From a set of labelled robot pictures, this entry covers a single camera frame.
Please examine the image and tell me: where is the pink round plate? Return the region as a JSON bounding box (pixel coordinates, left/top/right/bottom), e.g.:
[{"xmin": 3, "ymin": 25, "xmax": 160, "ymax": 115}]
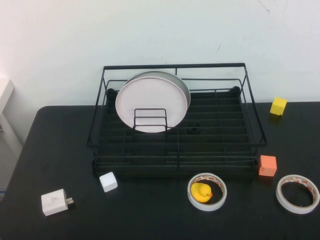
[{"xmin": 114, "ymin": 76, "xmax": 188, "ymax": 133}]

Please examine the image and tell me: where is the grey round plate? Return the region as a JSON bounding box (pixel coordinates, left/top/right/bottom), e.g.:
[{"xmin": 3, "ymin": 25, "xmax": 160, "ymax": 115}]
[{"xmin": 129, "ymin": 69, "xmax": 192, "ymax": 111}]

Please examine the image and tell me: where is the black plastic drip tray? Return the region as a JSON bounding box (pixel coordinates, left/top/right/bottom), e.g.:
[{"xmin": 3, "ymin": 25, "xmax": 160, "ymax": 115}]
[{"xmin": 92, "ymin": 87, "xmax": 258, "ymax": 179}]

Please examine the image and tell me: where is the white cube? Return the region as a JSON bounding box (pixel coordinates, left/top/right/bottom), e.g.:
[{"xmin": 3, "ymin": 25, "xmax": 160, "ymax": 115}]
[{"xmin": 98, "ymin": 171, "xmax": 118, "ymax": 193}]

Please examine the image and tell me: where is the yellow rubber duck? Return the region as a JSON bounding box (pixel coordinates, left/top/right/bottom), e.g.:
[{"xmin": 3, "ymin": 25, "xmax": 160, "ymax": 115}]
[{"xmin": 190, "ymin": 182, "xmax": 214, "ymax": 203}]

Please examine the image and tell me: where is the white double-sided tape roll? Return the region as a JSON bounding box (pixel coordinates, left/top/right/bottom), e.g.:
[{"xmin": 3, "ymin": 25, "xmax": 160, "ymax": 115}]
[
  {"xmin": 275, "ymin": 174, "xmax": 320, "ymax": 215},
  {"xmin": 187, "ymin": 172, "xmax": 228, "ymax": 212}
]

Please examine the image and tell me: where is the orange cube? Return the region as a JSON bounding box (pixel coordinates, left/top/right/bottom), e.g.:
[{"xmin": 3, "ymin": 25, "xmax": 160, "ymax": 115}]
[{"xmin": 258, "ymin": 154, "xmax": 278, "ymax": 178}]

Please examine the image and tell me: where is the yellow cube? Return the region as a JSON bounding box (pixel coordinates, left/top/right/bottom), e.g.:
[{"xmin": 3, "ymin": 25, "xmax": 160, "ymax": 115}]
[{"xmin": 269, "ymin": 96, "xmax": 288, "ymax": 116}]

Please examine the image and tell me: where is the white power adapter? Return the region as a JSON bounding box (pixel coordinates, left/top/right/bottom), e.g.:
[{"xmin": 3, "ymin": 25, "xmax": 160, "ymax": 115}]
[{"xmin": 40, "ymin": 188, "xmax": 75, "ymax": 217}]

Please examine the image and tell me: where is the white cabinet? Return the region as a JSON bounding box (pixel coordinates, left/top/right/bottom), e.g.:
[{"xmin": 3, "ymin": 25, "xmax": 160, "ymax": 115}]
[{"xmin": 0, "ymin": 78, "xmax": 26, "ymax": 196}]

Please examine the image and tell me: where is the black wire dish rack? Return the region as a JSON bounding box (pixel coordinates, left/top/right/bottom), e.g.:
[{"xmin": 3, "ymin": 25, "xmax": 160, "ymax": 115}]
[{"xmin": 86, "ymin": 62, "xmax": 268, "ymax": 179}]

